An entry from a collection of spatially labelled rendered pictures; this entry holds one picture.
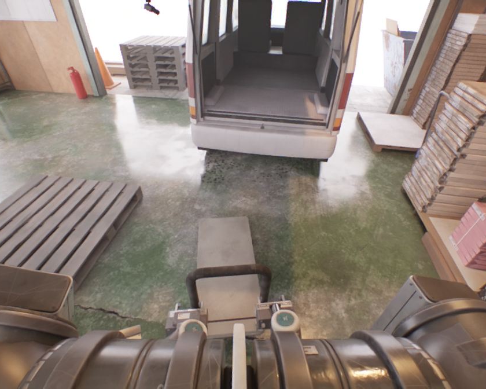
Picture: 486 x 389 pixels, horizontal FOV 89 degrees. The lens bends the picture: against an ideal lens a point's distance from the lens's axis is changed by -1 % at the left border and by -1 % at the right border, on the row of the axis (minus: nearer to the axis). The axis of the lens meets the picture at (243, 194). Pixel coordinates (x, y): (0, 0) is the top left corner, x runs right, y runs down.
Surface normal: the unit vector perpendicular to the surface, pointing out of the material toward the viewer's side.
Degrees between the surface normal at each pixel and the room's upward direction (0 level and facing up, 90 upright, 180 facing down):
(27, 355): 41
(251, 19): 93
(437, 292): 16
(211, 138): 88
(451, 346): 23
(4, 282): 28
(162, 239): 0
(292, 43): 93
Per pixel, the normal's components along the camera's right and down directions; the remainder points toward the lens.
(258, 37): -0.15, 0.67
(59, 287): 0.46, -0.58
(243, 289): 0.02, -0.77
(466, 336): -0.17, -0.86
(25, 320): 0.76, -0.43
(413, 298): -0.97, -0.19
